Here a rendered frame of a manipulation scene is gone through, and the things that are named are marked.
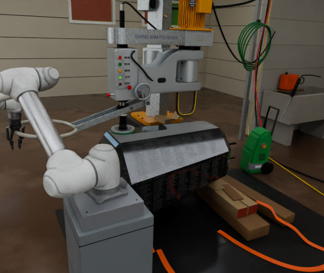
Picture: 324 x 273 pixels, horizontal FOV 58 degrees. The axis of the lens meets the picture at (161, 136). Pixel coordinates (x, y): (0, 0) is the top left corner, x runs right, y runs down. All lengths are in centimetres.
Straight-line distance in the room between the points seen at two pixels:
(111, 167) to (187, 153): 118
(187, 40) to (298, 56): 355
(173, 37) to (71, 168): 158
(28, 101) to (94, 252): 83
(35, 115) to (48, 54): 682
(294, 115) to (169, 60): 299
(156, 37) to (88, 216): 159
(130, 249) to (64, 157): 60
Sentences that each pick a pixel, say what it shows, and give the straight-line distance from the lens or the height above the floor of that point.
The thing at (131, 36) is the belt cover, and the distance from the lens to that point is 245.
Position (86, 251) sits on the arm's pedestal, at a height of 71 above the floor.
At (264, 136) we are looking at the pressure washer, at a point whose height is 53.
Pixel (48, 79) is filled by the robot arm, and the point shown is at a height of 145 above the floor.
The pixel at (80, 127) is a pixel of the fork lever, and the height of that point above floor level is 97.
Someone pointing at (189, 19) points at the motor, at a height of 184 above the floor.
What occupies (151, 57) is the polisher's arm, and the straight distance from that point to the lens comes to 327.
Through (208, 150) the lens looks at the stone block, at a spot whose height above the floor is 73.
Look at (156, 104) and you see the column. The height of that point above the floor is 94.
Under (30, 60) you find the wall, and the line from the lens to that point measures 834.
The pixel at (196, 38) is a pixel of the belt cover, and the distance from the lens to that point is 273.
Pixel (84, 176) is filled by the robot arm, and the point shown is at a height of 106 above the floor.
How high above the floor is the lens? 171
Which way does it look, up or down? 19 degrees down
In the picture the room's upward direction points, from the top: 2 degrees clockwise
